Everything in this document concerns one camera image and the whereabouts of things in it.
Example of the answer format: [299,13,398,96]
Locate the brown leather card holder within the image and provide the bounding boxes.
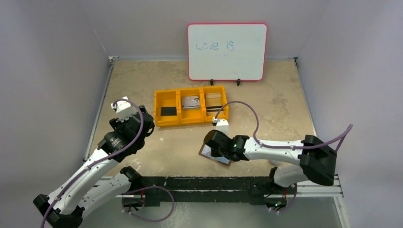
[198,143,233,167]

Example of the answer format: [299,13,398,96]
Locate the small clear plastic cup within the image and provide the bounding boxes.
[269,160,283,167]

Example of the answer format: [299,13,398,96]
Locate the yellow three-compartment plastic bin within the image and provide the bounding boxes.
[154,86,229,127]

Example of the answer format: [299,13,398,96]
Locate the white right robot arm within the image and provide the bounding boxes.
[203,130,337,193]

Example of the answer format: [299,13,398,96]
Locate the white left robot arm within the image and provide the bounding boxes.
[33,104,155,228]

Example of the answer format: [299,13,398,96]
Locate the striped card stack in bin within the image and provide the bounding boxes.
[181,96,200,110]

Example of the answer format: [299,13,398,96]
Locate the black card in bin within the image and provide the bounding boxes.
[160,107,177,116]

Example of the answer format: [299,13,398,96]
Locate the pink-framed whiteboard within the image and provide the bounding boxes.
[187,22,268,81]

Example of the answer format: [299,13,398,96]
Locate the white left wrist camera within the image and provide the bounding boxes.
[111,101,137,122]

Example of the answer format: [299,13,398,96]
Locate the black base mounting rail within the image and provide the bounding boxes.
[128,176,297,209]

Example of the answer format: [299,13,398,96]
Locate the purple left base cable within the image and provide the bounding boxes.
[121,185,175,222]

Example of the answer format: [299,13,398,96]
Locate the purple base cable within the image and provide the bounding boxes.
[268,184,298,215]
[121,185,175,222]

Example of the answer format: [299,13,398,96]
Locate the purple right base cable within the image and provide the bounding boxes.
[268,184,298,215]

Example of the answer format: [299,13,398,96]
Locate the aluminium frame rail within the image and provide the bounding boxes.
[297,174,344,197]

